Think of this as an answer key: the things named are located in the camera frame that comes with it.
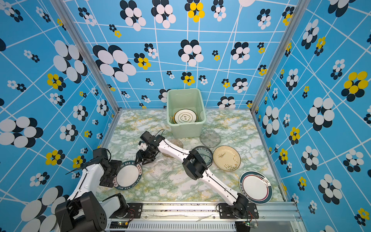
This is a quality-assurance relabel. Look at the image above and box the blue floral ceramic plate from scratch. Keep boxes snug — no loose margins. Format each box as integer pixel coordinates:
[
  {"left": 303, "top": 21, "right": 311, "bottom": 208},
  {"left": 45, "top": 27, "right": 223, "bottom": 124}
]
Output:
[{"left": 194, "top": 146, "right": 213, "bottom": 168}]

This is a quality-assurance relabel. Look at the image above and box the left aluminium corner post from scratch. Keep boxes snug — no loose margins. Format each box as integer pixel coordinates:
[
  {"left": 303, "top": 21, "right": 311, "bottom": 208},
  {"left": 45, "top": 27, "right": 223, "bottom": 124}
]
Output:
[{"left": 50, "top": 1, "right": 120, "bottom": 114}]

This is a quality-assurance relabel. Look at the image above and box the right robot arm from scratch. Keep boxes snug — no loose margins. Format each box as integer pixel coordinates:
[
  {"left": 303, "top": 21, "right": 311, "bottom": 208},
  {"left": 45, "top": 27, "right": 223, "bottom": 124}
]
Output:
[{"left": 135, "top": 131, "right": 249, "bottom": 218}]

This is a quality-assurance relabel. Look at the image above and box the clear glass plate near bin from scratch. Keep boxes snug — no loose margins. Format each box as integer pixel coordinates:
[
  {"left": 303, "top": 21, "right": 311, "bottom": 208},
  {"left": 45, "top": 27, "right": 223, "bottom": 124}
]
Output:
[{"left": 200, "top": 130, "right": 221, "bottom": 148}]

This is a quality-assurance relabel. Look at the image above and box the aluminium front rail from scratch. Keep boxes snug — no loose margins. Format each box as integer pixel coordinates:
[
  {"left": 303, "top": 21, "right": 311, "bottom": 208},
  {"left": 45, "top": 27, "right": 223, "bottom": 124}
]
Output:
[{"left": 105, "top": 202, "right": 306, "bottom": 232}]

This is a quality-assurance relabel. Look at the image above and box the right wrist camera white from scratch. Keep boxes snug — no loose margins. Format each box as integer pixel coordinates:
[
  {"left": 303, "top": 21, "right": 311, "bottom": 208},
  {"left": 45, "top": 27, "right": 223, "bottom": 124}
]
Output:
[{"left": 138, "top": 141, "right": 148, "bottom": 151}]

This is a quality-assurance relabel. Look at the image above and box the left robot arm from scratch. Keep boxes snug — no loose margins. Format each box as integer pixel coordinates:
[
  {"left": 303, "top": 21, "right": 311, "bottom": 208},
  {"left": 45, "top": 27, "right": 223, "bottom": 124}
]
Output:
[{"left": 55, "top": 148, "right": 129, "bottom": 232}]

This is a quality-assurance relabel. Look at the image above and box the pink glass plate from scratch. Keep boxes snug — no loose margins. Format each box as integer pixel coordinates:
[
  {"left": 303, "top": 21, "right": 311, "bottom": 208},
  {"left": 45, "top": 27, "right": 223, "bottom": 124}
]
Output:
[{"left": 163, "top": 139, "right": 184, "bottom": 158}]

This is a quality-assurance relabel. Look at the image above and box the white plate teal emblem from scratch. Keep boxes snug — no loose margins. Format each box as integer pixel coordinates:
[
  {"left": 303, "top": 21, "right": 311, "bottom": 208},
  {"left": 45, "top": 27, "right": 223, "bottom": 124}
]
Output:
[{"left": 174, "top": 109, "right": 197, "bottom": 124}]

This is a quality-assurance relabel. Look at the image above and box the right aluminium corner post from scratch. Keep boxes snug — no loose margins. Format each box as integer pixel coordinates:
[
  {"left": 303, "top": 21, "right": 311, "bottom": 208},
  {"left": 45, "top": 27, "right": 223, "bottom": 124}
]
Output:
[{"left": 251, "top": 0, "right": 310, "bottom": 114}]

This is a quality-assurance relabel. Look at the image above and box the white plate dark lettered rim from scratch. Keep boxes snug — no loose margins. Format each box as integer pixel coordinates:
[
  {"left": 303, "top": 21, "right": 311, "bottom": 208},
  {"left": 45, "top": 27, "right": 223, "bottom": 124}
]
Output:
[{"left": 113, "top": 160, "right": 143, "bottom": 190}]

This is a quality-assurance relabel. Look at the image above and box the aluminium corner post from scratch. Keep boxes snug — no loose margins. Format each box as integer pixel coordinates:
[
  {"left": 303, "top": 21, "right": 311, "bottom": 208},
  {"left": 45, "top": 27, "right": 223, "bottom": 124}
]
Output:
[
  {"left": 251, "top": 0, "right": 310, "bottom": 114},
  {"left": 50, "top": 1, "right": 120, "bottom": 114}
]

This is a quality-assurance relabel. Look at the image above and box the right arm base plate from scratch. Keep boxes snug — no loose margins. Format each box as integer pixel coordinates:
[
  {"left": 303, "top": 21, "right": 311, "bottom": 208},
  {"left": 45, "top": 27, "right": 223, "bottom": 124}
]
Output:
[{"left": 216, "top": 203, "right": 259, "bottom": 220}]

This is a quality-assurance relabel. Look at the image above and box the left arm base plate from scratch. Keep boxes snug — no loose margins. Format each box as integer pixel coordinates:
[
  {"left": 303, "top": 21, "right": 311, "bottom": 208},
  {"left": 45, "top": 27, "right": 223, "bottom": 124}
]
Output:
[{"left": 110, "top": 203, "right": 143, "bottom": 219}]

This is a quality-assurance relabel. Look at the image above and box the light green plastic bin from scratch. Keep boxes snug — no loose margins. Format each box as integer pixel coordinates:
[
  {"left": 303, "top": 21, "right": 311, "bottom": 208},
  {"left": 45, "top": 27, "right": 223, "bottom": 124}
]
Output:
[{"left": 167, "top": 89, "right": 206, "bottom": 139}]

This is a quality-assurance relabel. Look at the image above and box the beige ceramic plate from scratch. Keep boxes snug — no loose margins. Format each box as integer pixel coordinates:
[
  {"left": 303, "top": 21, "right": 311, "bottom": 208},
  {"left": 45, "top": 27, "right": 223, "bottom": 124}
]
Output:
[{"left": 213, "top": 146, "right": 241, "bottom": 172}]

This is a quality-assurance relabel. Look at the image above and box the white plate red green rim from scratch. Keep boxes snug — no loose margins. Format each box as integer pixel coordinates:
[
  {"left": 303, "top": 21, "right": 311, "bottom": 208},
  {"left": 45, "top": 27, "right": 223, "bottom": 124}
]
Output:
[{"left": 239, "top": 171, "right": 273, "bottom": 205}]

